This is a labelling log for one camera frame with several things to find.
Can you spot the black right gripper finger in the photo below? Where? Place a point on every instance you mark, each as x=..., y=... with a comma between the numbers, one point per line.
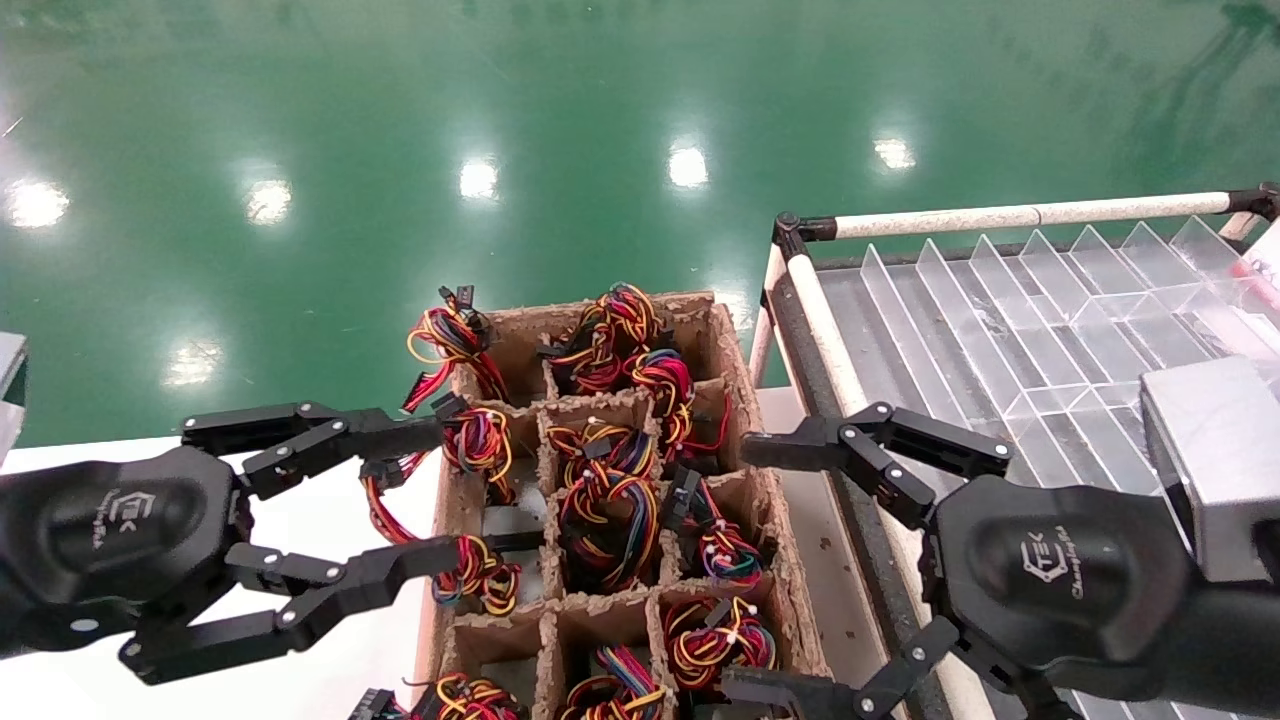
x=900, y=440
x=790, y=695

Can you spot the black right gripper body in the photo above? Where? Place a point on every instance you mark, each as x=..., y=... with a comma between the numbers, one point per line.
x=1060, y=580

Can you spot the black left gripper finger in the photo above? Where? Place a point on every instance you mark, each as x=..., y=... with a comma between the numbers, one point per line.
x=320, y=430
x=350, y=590

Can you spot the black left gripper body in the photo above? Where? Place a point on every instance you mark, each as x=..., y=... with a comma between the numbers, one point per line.
x=110, y=530

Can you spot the brown cardboard divider box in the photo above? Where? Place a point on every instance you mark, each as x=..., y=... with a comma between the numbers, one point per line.
x=745, y=440

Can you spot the clear acrylic divider tray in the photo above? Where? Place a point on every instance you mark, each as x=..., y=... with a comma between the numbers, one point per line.
x=1040, y=330

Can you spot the white rack leg pipe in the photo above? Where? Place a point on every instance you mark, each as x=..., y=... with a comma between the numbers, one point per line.
x=765, y=320

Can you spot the black pipe corner joint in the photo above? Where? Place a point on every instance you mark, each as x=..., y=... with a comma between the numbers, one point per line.
x=795, y=232

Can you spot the long white rack pipe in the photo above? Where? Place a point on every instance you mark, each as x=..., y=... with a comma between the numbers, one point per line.
x=1030, y=215

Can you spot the white pink labelled object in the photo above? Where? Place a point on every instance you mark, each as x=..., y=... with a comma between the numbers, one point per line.
x=1264, y=262

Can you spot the short white rack pipe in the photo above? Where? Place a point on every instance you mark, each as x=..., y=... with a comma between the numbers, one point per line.
x=1240, y=226

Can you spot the black pipe end joint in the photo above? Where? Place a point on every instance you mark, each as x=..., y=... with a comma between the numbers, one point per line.
x=1258, y=200

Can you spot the black rack edge rail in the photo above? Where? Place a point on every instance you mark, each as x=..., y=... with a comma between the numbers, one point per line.
x=805, y=350

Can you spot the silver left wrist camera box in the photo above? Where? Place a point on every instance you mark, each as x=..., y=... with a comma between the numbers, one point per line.
x=10, y=400

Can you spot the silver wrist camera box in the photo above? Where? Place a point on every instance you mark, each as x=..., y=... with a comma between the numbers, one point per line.
x=10, y=400
x=1220, y=450

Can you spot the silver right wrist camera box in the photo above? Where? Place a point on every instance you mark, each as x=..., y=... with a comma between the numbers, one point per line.
x=1220, y=450

